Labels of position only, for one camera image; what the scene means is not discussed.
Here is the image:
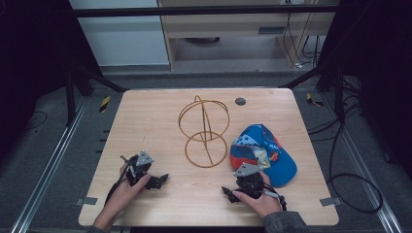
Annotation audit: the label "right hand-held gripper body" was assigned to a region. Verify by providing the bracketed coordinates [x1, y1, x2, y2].
[232, 162, 267, 200]

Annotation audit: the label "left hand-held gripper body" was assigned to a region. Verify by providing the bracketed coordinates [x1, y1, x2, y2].
[121, 150, 155, 187]

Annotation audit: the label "blue and orange baseball cap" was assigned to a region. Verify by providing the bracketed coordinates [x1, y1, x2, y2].
[228, 123, 298, 188]

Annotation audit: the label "golden wire hat stand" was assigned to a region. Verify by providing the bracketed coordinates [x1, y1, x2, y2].
[177, 94, 231, 169]

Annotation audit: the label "person's right hand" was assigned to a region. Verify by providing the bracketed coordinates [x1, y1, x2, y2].
[231, 170, 284, 219]

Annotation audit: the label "person's left hand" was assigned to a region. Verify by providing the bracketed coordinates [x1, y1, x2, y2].
[102, 163, 153, 216]

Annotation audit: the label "yellow and black tape marker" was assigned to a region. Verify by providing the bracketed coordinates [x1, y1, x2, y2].
[98, 95, 112, 114]
[305, 92, 325, 108]

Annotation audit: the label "black metal stand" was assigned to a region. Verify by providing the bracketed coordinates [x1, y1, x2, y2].
[63, 61, 129, 127]
[279, 61, 346, 124]

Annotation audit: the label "white cabinet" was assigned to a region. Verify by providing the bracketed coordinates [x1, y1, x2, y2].
[68, 0, 171, 68]

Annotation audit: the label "dark curtain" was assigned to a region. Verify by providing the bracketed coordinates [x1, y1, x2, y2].
[0, 0, 102, 163]
[319, 0, 412, 179]

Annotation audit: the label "light wooden desk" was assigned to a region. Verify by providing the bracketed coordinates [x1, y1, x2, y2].
[156, 0, 341, 72]

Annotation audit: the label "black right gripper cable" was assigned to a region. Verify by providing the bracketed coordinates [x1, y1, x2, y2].
[261, 183, 289, 212]

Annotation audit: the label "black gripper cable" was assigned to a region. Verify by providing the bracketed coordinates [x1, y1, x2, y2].
[261, 183, 289, 212]
[104, 154, 137, 206]

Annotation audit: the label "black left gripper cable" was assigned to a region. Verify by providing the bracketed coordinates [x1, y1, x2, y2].
[104, 154, 137, 206]

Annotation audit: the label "grey metal table bracket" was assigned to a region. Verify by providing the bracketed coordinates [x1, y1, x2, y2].
[75, 196, 98, 207]
[319, 196, 343, 208]

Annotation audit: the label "aluminium floor rail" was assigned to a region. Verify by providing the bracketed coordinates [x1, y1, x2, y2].
[9, 96, 89, 233]
[319, 93, 406, 233]

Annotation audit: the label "looped black floor cable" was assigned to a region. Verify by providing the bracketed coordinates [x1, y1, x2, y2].
[326, 119, 385, 215]

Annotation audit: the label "hanging black desk cables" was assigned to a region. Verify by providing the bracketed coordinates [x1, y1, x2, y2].
[282, 0, 323, 70]

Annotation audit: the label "black horizontal frame bar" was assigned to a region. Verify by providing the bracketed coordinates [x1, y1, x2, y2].
[69, 4, 341, 18]

